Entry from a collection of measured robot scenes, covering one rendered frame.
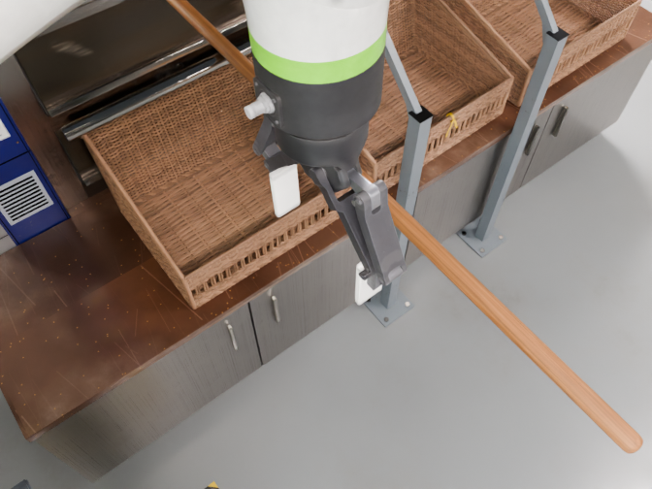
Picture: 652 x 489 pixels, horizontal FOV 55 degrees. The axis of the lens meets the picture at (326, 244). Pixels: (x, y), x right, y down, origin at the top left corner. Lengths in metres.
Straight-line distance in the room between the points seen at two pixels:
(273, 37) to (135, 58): 1.30
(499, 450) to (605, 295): 0.73
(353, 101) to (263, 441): 1.75
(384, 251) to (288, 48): 0.20
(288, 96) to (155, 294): 1.30
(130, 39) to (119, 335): 0.73
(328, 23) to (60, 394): 1.37
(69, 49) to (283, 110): 1.23
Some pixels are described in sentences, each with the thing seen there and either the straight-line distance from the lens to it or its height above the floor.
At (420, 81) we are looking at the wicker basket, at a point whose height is 0.59.
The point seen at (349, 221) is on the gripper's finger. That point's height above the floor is 1.58.
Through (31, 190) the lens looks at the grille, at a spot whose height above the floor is 0.74.
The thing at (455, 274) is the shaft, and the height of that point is 1.20.
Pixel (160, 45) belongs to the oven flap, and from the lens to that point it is 1.70.
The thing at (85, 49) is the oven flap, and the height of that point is 1.03.
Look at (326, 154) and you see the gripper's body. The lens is 0.47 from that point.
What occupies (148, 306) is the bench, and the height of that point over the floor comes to 0.58.
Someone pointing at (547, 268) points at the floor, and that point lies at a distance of 2.49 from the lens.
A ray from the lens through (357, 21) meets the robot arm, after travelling 0.39.
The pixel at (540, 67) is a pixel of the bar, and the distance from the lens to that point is 1.87.
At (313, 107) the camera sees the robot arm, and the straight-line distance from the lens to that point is 0.43.
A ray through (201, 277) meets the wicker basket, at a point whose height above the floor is 0.70.
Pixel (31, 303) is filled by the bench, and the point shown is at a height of 0.58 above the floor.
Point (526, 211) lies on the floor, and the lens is 2.62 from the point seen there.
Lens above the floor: 2.01
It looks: 57 degrees down
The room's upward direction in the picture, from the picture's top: straight up
